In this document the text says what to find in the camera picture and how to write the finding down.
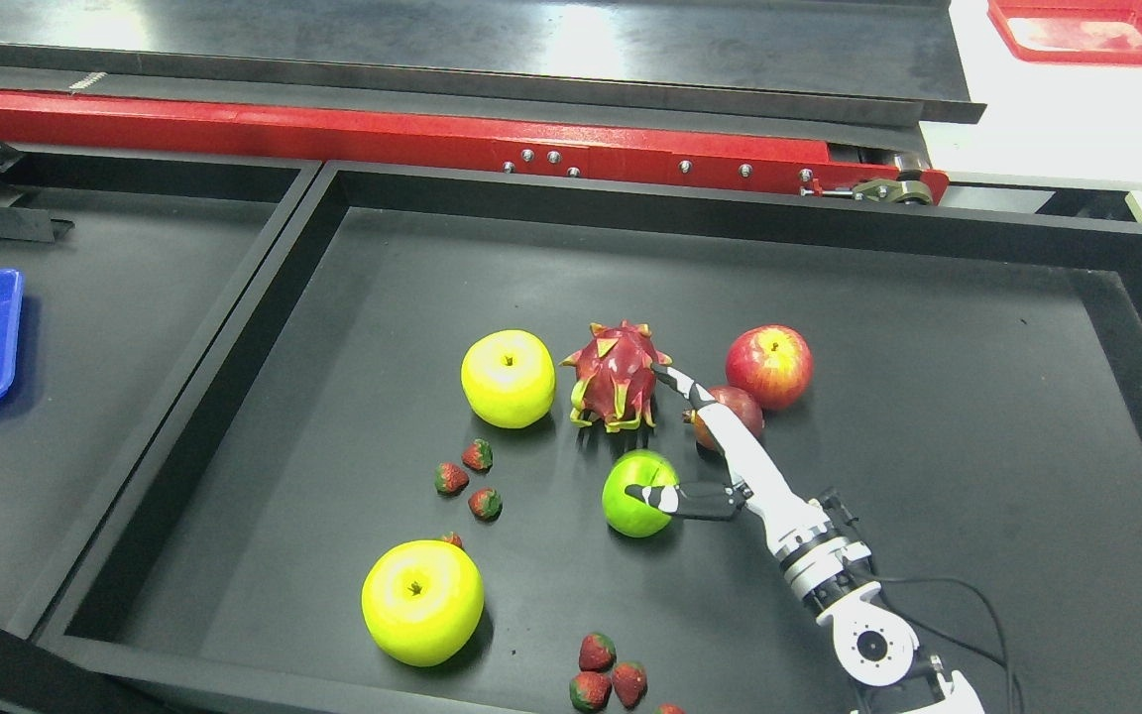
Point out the red apple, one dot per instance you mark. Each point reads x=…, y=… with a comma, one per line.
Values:
x=773, y=363

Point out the dark red fruit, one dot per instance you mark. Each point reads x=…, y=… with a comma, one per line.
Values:
x=742, y=403

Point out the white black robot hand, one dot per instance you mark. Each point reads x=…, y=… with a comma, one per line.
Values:
x=730, y=466

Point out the yellow apple lower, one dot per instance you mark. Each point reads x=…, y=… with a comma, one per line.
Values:
x=422, y=601

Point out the yellow apple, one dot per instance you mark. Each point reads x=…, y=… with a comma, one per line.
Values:
x=509, y=379
x=422, y=601

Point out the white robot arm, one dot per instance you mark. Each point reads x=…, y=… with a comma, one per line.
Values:
x=830, y=571

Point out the yellow apple upper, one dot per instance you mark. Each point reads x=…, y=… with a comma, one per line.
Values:
x=509, y=379

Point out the red shelf beam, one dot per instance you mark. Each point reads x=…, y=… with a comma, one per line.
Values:
x=656, y=155

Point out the red dragon fruit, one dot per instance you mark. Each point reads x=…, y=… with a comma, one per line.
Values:
x=614, y=377

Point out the red plastic tray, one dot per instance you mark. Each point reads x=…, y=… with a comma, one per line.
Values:
x=1096, y=33

